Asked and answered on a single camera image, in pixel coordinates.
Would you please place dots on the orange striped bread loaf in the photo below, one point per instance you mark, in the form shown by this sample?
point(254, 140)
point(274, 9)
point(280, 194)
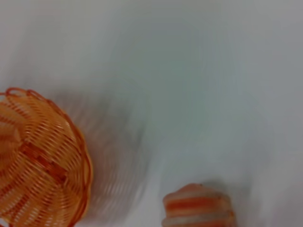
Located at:
point(196, 205)

